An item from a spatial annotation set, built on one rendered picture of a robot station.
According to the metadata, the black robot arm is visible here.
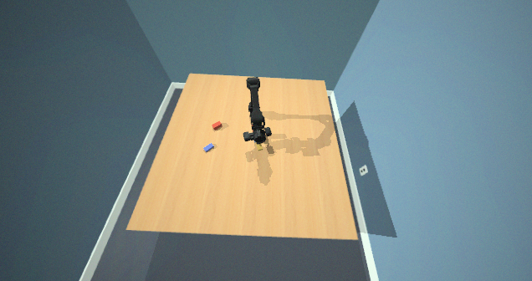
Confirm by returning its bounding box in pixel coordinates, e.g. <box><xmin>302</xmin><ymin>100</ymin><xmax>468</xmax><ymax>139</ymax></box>
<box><xmin>246</xmin><ymin>77</ymin><xmax>266</xmax><ymax>145</ymax></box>

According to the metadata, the red-orange rectangular block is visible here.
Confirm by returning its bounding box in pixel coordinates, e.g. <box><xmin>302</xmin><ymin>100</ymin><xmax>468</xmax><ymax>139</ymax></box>
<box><xmin>212</xmin><ymin>121</ymin><xmax>222</xmax><ymax>130</ymax></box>

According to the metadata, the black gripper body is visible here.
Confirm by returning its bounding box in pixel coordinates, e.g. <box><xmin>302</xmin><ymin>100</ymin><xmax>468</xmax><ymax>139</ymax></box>
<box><xmin>243</xmin><ymin>127</ymin><xmax>272</xmax><ymax>141</ymax></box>

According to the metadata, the blue flat bar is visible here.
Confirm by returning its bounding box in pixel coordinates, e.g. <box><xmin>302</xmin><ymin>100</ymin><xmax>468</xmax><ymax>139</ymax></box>
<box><xmin>203</xmin><ymin>143</ymin><xmax>214</xmax><ymax>152</ymax></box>

